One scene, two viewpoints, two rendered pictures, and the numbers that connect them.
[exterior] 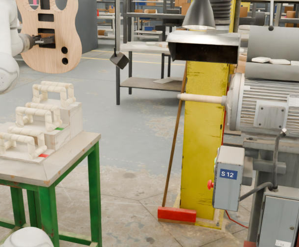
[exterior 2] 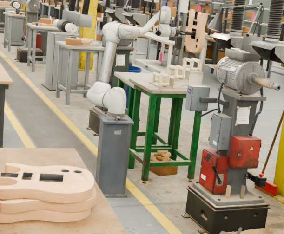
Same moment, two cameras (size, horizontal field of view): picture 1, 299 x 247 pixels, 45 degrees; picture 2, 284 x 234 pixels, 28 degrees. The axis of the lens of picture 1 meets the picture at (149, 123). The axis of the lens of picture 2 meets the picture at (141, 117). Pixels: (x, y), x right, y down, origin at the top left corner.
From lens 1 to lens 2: 4.14 m
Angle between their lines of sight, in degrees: 51
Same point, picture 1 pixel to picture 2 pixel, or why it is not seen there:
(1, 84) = (123, 33)
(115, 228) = not seen: hidden behind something
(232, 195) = (189, 101)
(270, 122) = (222, 77)
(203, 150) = not seen: outside the picture
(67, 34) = (199, 32)
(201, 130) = not seen: outside the picture
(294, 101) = (231, 68)
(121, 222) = not seen: hidden behind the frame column
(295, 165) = (231, 103)
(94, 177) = (196, 116)
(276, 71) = (232, 54)
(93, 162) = not seen: hidden behind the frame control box
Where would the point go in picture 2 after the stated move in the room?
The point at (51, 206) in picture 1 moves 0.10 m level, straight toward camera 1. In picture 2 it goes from (151, 104) to (145, 105)
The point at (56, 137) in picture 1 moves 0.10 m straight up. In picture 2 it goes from (175, 81) to (175, 70)
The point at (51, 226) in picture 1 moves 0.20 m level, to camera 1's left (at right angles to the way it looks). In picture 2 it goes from (149, 114) to (136, 110)
